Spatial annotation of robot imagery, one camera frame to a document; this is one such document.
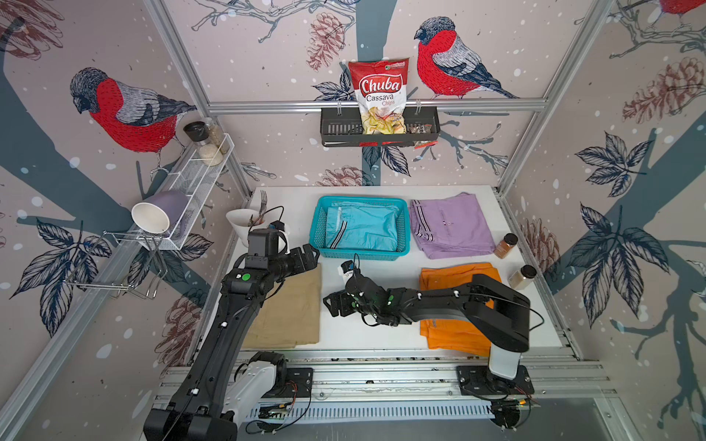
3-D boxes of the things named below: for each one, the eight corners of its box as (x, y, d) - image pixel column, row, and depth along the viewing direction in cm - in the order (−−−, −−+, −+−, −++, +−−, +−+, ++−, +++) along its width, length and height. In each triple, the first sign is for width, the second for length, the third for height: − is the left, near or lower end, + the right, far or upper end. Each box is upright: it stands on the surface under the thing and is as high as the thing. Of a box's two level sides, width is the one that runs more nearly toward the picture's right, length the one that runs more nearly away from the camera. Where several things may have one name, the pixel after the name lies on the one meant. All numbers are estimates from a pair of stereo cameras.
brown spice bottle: (496, 258, 100) (508, 243, 92) (492, 248, 103) (503, 232, 95) (507, 258, 100) (520, 243, 92) (503, 248, 103) (515, 232, 95)
